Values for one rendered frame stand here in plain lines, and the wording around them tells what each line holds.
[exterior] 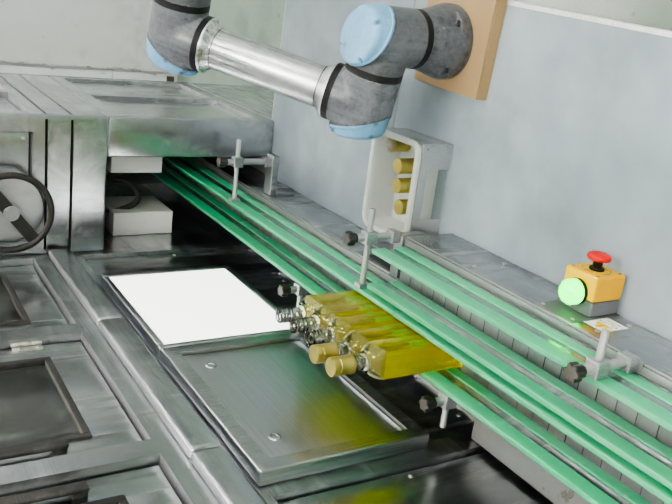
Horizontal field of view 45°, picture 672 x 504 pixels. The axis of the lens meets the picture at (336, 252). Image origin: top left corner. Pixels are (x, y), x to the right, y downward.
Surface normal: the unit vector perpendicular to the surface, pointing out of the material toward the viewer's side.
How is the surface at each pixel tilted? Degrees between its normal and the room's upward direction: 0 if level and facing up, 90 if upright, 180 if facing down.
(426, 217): 90
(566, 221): 0
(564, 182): 0
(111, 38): 90
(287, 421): 90
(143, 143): 90
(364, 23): 8
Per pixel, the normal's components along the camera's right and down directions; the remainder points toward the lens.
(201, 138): 0.51, 0.32
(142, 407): 0.12, -0.94
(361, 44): -0.79, -0.04
